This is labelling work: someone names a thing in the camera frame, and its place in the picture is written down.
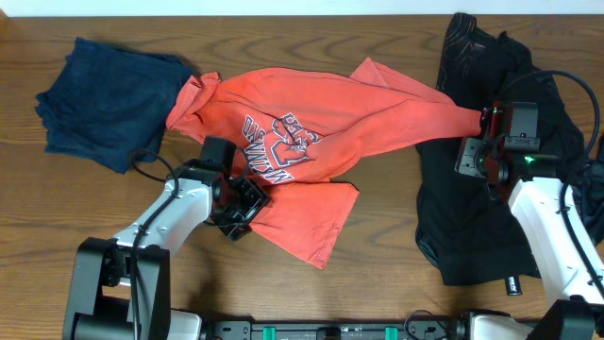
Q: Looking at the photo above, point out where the black clothes pile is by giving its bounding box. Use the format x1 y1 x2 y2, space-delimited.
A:
415 13 584 286

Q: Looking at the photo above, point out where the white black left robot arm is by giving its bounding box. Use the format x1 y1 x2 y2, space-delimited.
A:
62 160 270 339

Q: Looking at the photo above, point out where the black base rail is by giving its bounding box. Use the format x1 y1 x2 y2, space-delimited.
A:
202 317 470 340

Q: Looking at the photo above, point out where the folded navy blue garment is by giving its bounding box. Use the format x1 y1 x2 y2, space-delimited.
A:
36 38 193 174

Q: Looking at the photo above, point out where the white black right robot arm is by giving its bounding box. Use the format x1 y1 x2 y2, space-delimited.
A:
456 138 603 339

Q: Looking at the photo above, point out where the orange printed t-shirt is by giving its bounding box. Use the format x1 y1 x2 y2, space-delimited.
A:
166 59 481 268

